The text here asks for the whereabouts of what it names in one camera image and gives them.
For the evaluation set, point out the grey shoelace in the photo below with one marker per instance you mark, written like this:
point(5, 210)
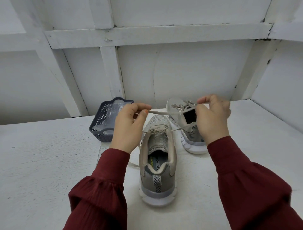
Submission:
point(179, 106)
point(161, 112)

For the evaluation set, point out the person's right forearm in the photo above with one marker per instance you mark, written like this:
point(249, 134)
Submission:
point(258, 189)

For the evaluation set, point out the person's left forearm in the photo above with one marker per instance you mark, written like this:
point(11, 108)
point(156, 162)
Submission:
point(99, 194)

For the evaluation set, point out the dark plastic lattice basket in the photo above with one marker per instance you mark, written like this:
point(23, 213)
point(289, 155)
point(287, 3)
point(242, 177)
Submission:
point(98, 128)

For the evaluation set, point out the person's right hand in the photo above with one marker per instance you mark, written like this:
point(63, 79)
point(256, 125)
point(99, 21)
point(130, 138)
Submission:
point(213, 121)

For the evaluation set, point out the person's left hand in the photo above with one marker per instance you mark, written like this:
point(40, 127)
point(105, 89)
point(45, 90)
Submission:
point(128, 130)

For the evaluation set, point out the clear plastic bag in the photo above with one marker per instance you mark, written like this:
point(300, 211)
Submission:
point(110, 116)

